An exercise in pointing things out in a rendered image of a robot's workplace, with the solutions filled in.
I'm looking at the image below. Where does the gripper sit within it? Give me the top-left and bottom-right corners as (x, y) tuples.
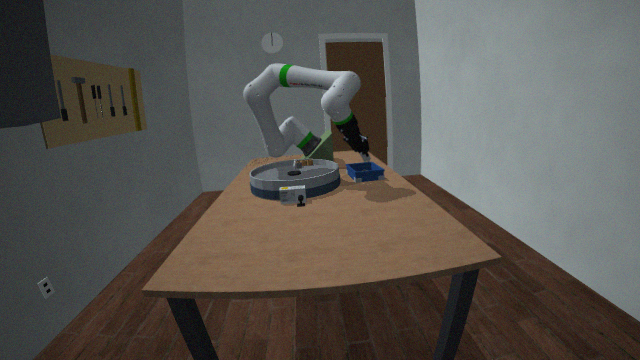
(343, 125), (371, 163)

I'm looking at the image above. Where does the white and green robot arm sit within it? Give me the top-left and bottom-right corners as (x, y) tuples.
(243, 63), (361, 158)

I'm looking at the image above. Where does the blue plastic crate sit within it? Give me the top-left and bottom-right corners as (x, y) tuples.
(346, 162), (385, 183)

